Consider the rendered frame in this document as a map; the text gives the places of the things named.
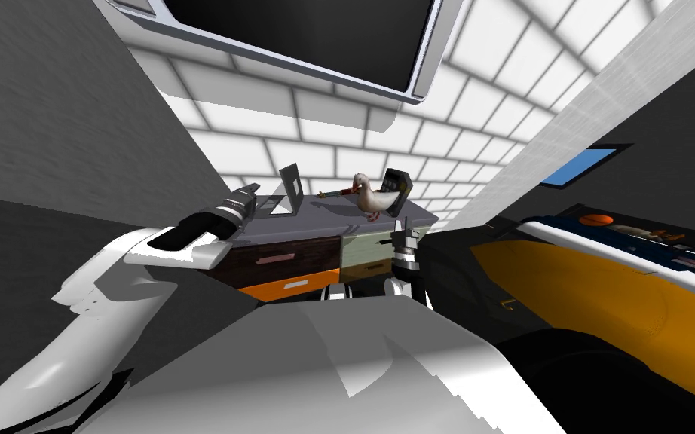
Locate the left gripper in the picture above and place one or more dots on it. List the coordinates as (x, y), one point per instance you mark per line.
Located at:
(245, 200)

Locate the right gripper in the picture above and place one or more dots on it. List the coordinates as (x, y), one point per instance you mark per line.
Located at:
(406, 244)

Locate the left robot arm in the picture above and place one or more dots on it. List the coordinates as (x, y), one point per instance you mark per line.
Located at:
(100, 313)

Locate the black keypad device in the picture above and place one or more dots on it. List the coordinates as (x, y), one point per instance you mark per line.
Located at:
(397, 187)

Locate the white duck figurine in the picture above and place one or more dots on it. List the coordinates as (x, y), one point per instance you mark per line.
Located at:
(371, 199)

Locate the pale green drawer front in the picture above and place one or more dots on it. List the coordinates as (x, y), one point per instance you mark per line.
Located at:
(365, 247)

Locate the grey topped drawer cabinet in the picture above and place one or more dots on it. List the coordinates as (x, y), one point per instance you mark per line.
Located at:
(323, 220)

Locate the dark brown drawer front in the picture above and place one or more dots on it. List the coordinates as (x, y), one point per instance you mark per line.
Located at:
(299, 268)

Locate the orange drawer front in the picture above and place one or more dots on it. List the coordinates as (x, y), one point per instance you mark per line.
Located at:
(317, 283)

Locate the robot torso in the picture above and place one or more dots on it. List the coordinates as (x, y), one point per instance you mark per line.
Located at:
(323, 374)

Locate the silver framed black appliance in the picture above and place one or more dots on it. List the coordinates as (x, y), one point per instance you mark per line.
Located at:
(323, 30)

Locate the blue picture in black frame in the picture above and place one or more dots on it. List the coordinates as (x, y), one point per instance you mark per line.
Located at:
(578, 166)

